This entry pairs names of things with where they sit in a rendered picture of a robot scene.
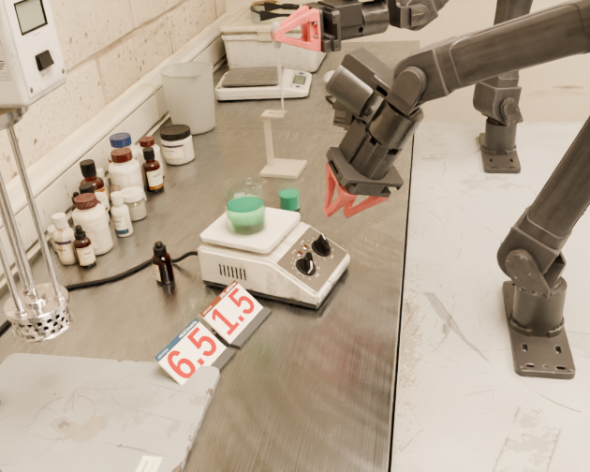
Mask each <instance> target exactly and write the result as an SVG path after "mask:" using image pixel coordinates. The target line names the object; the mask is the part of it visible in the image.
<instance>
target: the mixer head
mask: <svg viewBox="0 0 590 472"><path fill-rule="evenodd" d="M65 83H66V69H65V65H64V60H63V56H62V53H61V49H60V44H59V40H58V36H57V33H56V29H55V24H54V20H53V16H52V9H51V5H50V1H49V0H0V131H1V130H4V129H6V128H9V127H11V126H13V125H16V124H17V123H18V122H19V121H20V120H21V119H22V118H23V116H24V115H25V114H26V113H27V112H28V110H29V106H31V105H33V104H34V103H36V102H37V101H39V100H40V99H41V98H43V97H44V96H46V95H48V94H49V93H51V92H53V91H54V90H56V89H57V88H59V87H60V86H62V85H63V84H65Z"/></svg>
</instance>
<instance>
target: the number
mask: <svg viewBox="0 0 590 472"><path fill-rule="evenodd" d="M220 347H221V345H220V344H219V343H218V342H217V341H216V340H215V339H214V338H213V337H212V336H211V335H210V334H209V333H208V332H207V331H206V330H205V329H204V328H203V327H202V326H201V325H200V324H199V323H198V324H197V325H196V326H195V327H194V328H193V329H192V330H191V331H190V332H189V333H188V334H187V335H186V336H185V337H184V338H183V339H182V340H181V341H180V342H179V343H178V344H177V345H176V346H175V347H174V348H173V349H172V350H171V351H170V352H169V353H168V354H167V355H166V356H165V357H164V358H163V359H162V360H161V362H162V363H163V364H164V365H165V366H166V367H167V368H168V369H169V370H170V371H171V372H172V373H173V374H174V375H175V376H176V377H177V378H178V379H179V380H180V381H181V382H183V383H185V382H186V381H187V380H188V379H189V378H190V377H191V376H192V375H193V374H194V373H195V372H196V371H197V370H198V369H199V367H200V366H204V365H205V364H206V363H207V361H208V360H209V359H210V358H211V357H212V356H213V355H214V354H215V353H216V352H217V351H218V349H219V348H220Z"/></svg>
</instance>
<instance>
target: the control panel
mask: <svg viewBox="0 0 590 472"><path fill-rule="evenodd" d="M319 235H320V233H319V232H317V231H316V230H314V229H312V228H311V227H309V228H308V229H307V230H306V231H305V233H304V234H303V235H302V236H301V237H300V238H299V239H298V240H297V242H296V243H295V244H294V245H292V246H291V247H290V248H289V250H288V251H287V252H286V254H285V255H284V256H282V257H281V258H280V259H279V261H278V262H277V264H278V265H279V266H280V267H282V268H283V269H284V270H286V271H287V272H289V273H291V274H292V275H293V276H295V277H296V278H298V279H299V280H300V281H302V282H303V283H305V284H306V285H307V286H308V287H310V288H311V289H312V290H314V291H315V292H319V291H320V289H321V288H322V287H323V285H324V284H325V283H326V281H327V280H328V279H329V277H330V276H331V275H332V273H333V272H334V270H335V269H336V268H337V266H338V265H339V264H340V262H341V261H342V260H343V259H344V257H345V256H346V255H347V252H346V251H345V250H343V249H342V248H340V247H339V246H338V245H336V244H335V243H333V242H331V241H330V240H329V239H327V240H328V243H329V245H330V247H331V253H330V255H329V256H327V257H322V256H320V255H318V254H316V253H315V252H314V250H313V249H312V242H313V241H315V240H317V238H318V237H319ZM304 244H307V245H308V248H304V247H303V245H304ZM298 251H302V255H299V254H298ZM307 252H310V253H312V256H313V261H314V264H315V265H316V268H317V271H316V272H315V274H313V275H305V274H302V273H300V272H299V271H298V269H297V267H296V261H297V260H298V259H299V258H304V256H305V254H306V253H307Z"/></svg>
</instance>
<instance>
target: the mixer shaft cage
mask: <svg viewBox="0 0 590 472"><path fill-rule="evenodd" d="M6 130H7V135H8V138H9V142H10V145H11V149H12V152H13V154H14V158H15V161H16V165H17V168H18V171H19V174H20V177H21V181H22V186H23V190H24V193H25V196H26V199H27V203H28V206H29V209H30V213H31V215H32V219H33V222H34V225H35V229H36V232H37V237H38V240H39V244H40V247H41V251H42V254H43V257H44V260H45V263H46V267H47V270H48V273H49V277H50V279H51V284H39V285H36V284H35V281H34V278H33V275H32V272H31V269H30V266H29V262H28V259H27V256H26V254H25V250H24V247H23V244H22V238H21V235H20V233H19V230H18V226H17V223H16V220H15V217H14V213H13V211H12V208H11V205H10V201H9V198H8V195H7V190H6V187H5V184H4V181H3V177H2V174H1V171H0V216H1V219H2V222H3V226H4V229H5V232H6V235H7V239H8V242H9V245H10V249H11V252H12V255H13V257H14V260H15V263H16V266H17V270H18V273H19V276H20V278H21V281H22V286H23V288H22V290H20V291H18V290H17V288H16V285H15V282H14V278H13V275H12V272H11V269H10V267H9V264H8V261H7V256H6V253H5V250H4V247H3V245H2V241H1V238H0V262H1V265H2V268H3V271H4V274H5V277H6V279H7V285H8V288H9V291H10V294H11V297H10V298H9V299H8V300H7V301H6V303H5V305H4V314H5V316H6V319H7V320H8V321H10V322H11V324H12V327H13V330H12V332H13V335H14V337H15V338H16V339H17V340H19V341H22V342H25V343H39V342H44V341H48V340H51V339H52V338H55V337H57V336H58V335H60V334H62V333H63V332H65V331H66V330H67V329H68V328H69V327H70V325H71V324H72V322H73V314H72V312H71V311H70V310H69V307H68V304H69V294H68V291H67V289H66V288H64V287H63V286H60V285H59V284H58V281H57V277H56V274H55V270H54V268H53V264H52V258H51V255H50V251H49V248H48V245H47V242H46V238H45V235H44V231H43V228H42V225H41V222H40V218H39V215H38V211H37V206H36V203H35V199H34V196H33V192H32V189H31V185H30V183H29V180H28V176H27V173H26V169H25V166H24V163H23V160H22V154H21V150H20V147H19V143H18V141H17V137H16V134H15V130H14V127H13V126H11V127H9V128H6ZM60 325H61V328H60V329H59V326H60ZM32 334H33V335H34V336H35V337H33V336H32ZM41 334H45V335H41Z"/></svg>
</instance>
